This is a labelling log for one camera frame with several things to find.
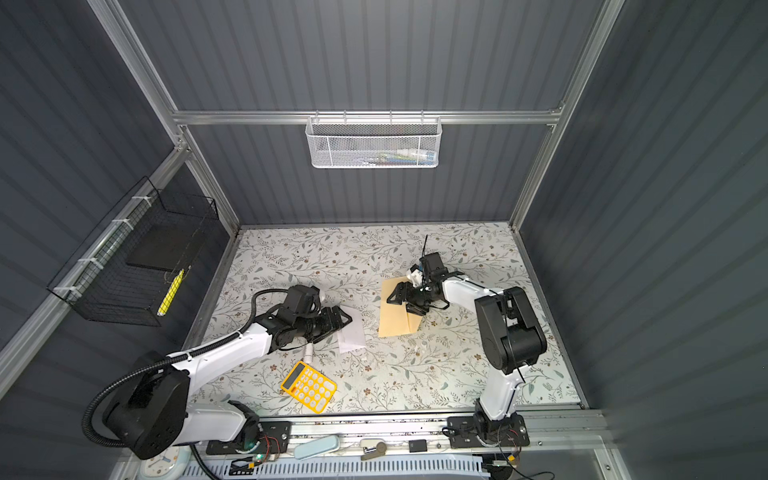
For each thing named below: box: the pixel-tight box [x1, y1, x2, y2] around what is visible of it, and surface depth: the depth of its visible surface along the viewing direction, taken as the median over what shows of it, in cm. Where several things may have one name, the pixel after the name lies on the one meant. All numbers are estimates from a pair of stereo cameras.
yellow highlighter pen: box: [157, 268, 185, 316], surface depth 71 cm
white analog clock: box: [139, 445, 192, 480], surface depth 69 cm
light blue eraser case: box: [294, 435, 340, 460], surface depth 71 cm
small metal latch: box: [360, 442, 387, 461], surface depth 72 cm
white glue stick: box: [304, 342, 314, 364], surface depth 88 cm
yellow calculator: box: [280, 361, 338, 414], surface depth 82 cm
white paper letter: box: [337, 306, 367, 353], surface depth 91 cm
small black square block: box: [408, 439, 428, 453], surface depth 74 cm
